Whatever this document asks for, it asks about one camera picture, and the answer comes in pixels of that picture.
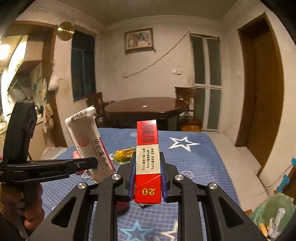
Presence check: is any wooden chair right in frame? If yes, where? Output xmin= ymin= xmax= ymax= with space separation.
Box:
xmin=175 ymin=87 xmax=203 ymax=132

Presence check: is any green lined trash bin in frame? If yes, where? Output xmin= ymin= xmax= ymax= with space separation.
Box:
xmin=250 ymin=193 xmax=295 ymax=240

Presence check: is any red white cigarette box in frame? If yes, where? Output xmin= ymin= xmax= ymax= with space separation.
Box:
xmin=134 ymin=120 xmax=162 ymax=205

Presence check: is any wooden chair left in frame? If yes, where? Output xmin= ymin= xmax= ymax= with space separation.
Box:
xmin=86 ymin=92 xmax=115 ymax=128

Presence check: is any white medicine box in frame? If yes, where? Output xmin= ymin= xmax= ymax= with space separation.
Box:
xmin=65 ymin=106 xmax=115 ymax=183

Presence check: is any dark window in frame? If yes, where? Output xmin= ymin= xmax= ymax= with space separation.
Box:
xmin=71 ymin=31 xmax=96 ymax=101

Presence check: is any white wall cable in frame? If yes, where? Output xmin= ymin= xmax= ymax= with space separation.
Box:
xmin=122 ymin=31 xmax=191 ymax=79

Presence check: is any yellow crumpled wrapper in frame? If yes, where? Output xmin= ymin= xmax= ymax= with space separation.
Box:
xmin=113 ymin=147 xmax=136 ymax=164

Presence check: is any dark wooden dining table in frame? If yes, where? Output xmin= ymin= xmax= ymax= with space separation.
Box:
xmin=105 ymin=97 xmax=186 ymax=131

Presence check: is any red small triangular piece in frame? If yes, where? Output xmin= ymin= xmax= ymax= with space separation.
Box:
xmin=72 ymin=151 xmax=86 ymax=175

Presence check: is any wall light switch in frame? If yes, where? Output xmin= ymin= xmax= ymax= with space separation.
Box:
xmin=172 ymin=69 xmax=182 ymax=75

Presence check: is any white glass double door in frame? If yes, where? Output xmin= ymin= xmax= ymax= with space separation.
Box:
xmin=190 ymin=34 xmax=222 ymax=132

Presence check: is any hanging white plastic bag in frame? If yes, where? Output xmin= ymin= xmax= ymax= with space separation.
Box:
xmin=48 ymin=60 xmax=60 ymax=91

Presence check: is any brown wooden door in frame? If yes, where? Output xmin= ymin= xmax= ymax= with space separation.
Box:
xmin=235 ymin=13 xmax=284 ymax=175

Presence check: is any left hand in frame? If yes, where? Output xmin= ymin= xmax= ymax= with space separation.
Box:
xmin=1 ymin=183 xmax=45 ymax=230

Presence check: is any wooden chair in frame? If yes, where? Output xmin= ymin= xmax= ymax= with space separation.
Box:
xmin=175 ymin=87 xmax=203 ymax=132
xmin=86 ymin=92 xmax=115 ymax=128

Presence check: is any round gold wall clock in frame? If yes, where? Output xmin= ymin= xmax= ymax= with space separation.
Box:
xmin=57 ymin=22 xmax=74 ymax=42

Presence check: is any framed elephant picture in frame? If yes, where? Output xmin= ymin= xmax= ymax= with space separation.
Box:
xmin=125 ymin=28 xmax=154 ymax=54

